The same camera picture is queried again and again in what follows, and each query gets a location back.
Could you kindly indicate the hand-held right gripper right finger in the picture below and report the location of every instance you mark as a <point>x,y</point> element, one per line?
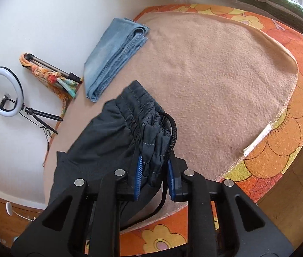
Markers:
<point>171,178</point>

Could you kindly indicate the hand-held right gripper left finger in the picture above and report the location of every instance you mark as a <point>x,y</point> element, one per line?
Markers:
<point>138,173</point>

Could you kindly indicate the beige fleece blanket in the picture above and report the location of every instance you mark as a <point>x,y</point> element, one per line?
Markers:
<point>194,85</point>

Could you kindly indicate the orange floral bed sheet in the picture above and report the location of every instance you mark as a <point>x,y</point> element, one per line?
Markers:
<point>280,144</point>

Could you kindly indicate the folded light blue jeans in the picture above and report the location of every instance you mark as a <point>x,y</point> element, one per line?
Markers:
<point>111,56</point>

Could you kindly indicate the metal tripod with floral cloth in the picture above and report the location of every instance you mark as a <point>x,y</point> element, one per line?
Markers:
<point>52,76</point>

